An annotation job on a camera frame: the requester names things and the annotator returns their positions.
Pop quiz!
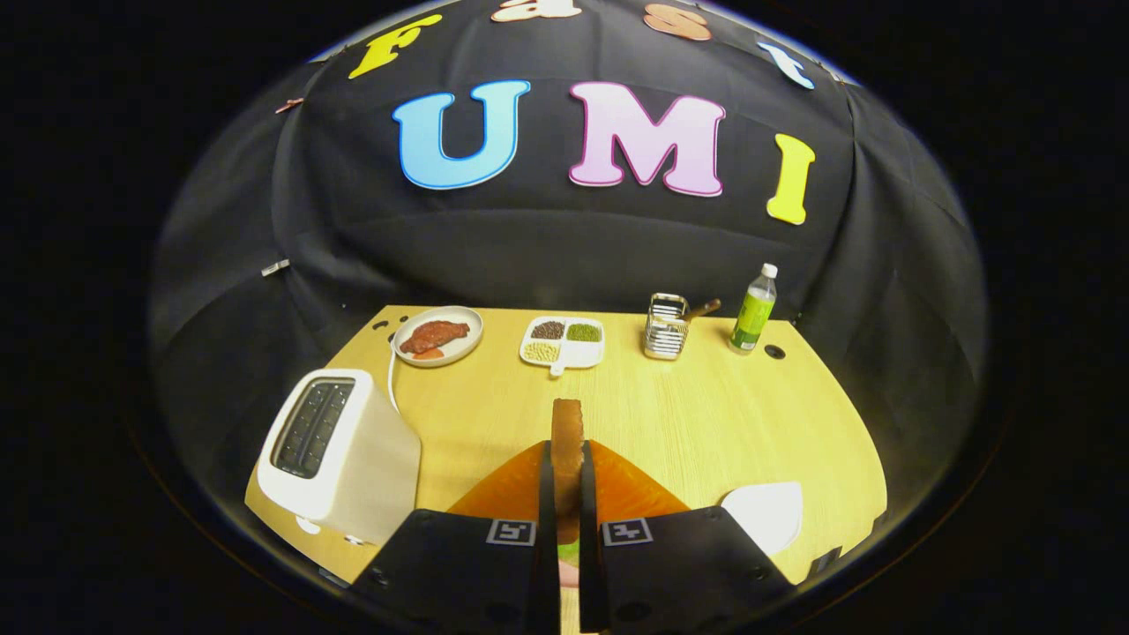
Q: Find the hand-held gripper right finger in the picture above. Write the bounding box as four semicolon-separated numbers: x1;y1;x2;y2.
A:
578;439;795;635

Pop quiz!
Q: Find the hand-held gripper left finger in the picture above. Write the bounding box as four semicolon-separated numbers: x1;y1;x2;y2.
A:
348;441;563;635

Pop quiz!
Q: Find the toasted bread slice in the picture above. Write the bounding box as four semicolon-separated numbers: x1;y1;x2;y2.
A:
550;399;586;543

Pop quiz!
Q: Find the white divided dish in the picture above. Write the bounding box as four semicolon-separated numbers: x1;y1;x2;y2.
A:
519;316;606;377

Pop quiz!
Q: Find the white square plate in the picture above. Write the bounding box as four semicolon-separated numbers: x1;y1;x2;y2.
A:
721;482;804;557

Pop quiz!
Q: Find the white toaster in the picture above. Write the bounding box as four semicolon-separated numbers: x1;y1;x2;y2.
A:
256;368;422;546

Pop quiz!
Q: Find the round white plate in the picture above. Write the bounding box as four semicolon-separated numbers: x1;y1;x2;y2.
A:
392;306;484;368

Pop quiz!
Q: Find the brown meat slice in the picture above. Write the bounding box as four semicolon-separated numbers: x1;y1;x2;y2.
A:
400;321;471;355

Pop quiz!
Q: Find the green label bottle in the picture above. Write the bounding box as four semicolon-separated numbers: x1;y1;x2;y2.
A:
729;263;779;355

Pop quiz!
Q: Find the metal wire rack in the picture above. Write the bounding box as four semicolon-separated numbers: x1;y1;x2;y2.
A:
643;293;690;361

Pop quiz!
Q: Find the white toaster cable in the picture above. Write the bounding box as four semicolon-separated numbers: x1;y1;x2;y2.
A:
387;340;407;415

